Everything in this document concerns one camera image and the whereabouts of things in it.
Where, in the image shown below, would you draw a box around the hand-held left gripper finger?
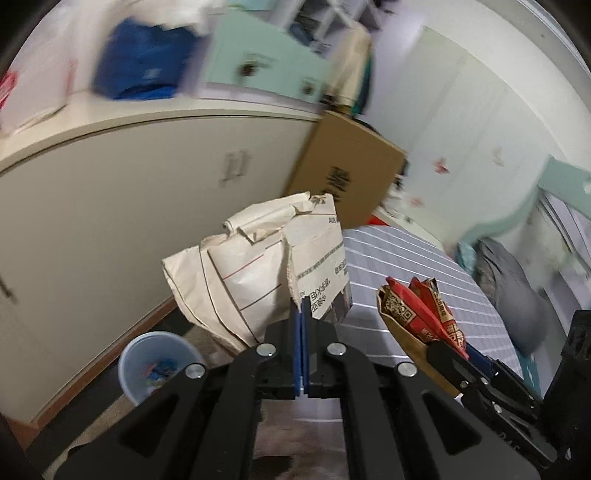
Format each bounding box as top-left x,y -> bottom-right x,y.
54,298 -> 301,480
301,298 -> 539,480

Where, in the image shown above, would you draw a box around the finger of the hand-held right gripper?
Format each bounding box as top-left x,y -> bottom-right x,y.
465,350 -> 542,412
427,342 -> 498,403

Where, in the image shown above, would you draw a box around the red and brown paper bag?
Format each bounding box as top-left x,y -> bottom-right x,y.
376,276 -> 470,398

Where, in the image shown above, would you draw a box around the white paper envelope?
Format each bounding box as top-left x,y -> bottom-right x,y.
161,191 -> 354,357

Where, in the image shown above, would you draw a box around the blue cookie wrapper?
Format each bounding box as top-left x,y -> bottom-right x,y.
143,357 -> 179,384

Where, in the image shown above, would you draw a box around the translucent blue bin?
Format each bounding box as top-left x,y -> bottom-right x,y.
117,331 -> 206,408

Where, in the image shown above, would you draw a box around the teal cloth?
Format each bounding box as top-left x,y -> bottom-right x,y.
457,242 -> 479,274

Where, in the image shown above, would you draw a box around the brown cardboard box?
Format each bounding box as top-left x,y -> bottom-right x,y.
283,110 -> 408,230

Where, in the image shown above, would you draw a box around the beige cabinet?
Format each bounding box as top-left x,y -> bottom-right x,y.
0,85 -> 325,426

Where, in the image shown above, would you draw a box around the dark green clothes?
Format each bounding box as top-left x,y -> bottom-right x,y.
358,55 -> 376,117

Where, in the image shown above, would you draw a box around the cream jacket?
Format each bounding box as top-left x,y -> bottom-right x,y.
331,28 -> 373,112

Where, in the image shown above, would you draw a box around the mint green drawer unit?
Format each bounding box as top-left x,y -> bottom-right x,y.
198,9 -> 348,105

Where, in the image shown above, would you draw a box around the folded blue clothes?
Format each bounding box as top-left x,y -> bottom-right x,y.
294,11 -> 325,43

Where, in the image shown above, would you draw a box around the blue package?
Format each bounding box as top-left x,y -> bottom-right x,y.
91,18 -> 204,100

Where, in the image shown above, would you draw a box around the white plastic bag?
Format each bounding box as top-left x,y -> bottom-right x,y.
134,0 -> 228,34

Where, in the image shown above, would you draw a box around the red printed plastic bag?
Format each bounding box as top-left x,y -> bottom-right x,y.
0,28 -> 77,136

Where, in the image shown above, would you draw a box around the mint green bed frame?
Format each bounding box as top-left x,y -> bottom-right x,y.
457,156 -> 591,260

